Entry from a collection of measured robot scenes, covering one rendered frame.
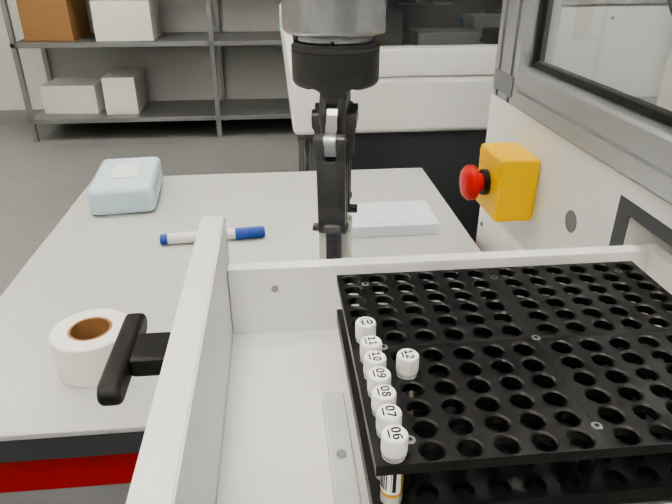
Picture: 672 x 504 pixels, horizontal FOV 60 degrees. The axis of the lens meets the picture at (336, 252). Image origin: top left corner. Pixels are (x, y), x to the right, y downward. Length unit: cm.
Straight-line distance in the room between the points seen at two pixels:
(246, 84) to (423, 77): 345
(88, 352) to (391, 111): 75
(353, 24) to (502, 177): 26
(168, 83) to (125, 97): 47
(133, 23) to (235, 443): 379
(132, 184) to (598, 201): 63
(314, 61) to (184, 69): 407
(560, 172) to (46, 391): 52
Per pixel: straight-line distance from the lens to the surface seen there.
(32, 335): 67
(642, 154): 52
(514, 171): 65
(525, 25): 72
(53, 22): 424
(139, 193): 90
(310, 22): 48
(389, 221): 81
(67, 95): 437
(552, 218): 64
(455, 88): 115
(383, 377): 31
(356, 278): 42
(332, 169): 49
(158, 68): 458
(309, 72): 50
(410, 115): 113
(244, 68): 450
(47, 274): 79
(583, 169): 59
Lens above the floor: 110
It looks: 27 degrees down
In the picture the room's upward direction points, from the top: straight up
